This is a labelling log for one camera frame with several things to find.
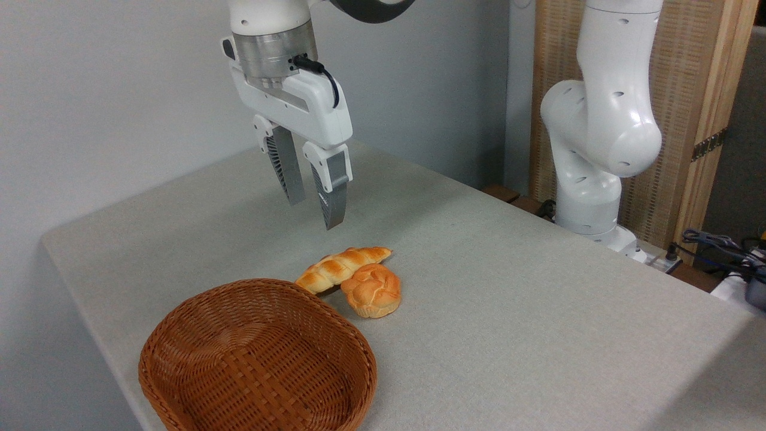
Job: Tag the grey tablecloth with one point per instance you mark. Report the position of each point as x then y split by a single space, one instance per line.
508 299

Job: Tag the brown wicker basket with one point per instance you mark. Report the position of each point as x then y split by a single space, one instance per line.
257 365

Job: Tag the brown wooden block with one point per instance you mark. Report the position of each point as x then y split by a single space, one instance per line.
501 193

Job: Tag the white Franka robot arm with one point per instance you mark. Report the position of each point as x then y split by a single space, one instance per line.
610 120

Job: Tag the long braided bread loaf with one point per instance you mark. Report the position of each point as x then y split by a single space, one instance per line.
340 267

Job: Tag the dark grey container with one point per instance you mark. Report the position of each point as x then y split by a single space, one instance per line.
757 293

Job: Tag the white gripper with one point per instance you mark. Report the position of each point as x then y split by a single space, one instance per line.
311 111

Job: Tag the power strip with plugs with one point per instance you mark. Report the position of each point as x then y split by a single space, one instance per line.
665 261

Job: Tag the brass hinge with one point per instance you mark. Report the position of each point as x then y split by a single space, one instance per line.
709 144

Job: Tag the woven screen with wooden frame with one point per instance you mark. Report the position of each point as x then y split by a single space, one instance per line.
679 108

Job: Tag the round knotted bread roll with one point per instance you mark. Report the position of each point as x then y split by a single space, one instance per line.
372 292

